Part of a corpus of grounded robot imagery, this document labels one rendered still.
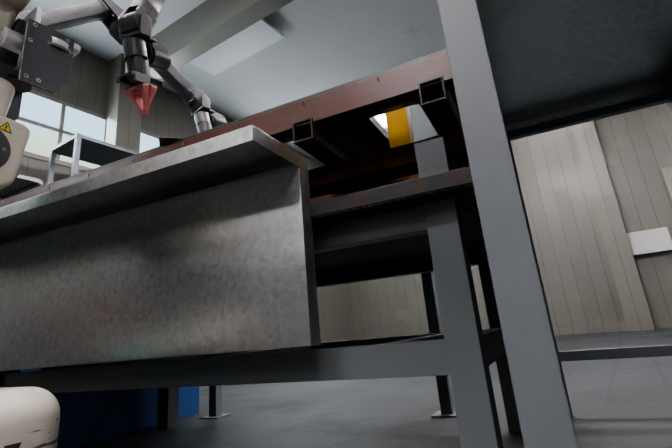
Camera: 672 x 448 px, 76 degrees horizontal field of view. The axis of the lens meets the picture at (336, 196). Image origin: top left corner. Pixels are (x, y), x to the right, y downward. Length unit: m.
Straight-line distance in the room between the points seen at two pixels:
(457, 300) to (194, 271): 0.56
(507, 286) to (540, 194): 7.40
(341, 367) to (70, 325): 0.71
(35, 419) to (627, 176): 7.58
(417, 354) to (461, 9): 0.59
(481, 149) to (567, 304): 7.17
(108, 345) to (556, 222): 7.11
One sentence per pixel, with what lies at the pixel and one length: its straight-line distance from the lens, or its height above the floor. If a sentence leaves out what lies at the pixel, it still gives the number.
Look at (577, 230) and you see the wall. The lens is 7.67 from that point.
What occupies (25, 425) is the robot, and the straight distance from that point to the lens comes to 0.85.
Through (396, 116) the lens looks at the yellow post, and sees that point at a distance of 1.08.
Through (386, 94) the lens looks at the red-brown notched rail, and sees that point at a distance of 0.92.
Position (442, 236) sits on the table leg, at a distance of 0.85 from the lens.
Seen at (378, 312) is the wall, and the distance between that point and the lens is 8.54.
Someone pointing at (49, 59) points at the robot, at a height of 0.96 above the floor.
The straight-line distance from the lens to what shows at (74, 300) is 1.31.
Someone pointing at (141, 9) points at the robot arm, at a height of 1.17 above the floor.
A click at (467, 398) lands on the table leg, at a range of 0.84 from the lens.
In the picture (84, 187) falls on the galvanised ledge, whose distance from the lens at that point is 1.07.
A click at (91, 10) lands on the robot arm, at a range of 1.80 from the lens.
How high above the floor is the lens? 0.32
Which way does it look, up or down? 18 degrees up
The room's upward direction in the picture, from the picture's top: 5 degrees counter-clockwise
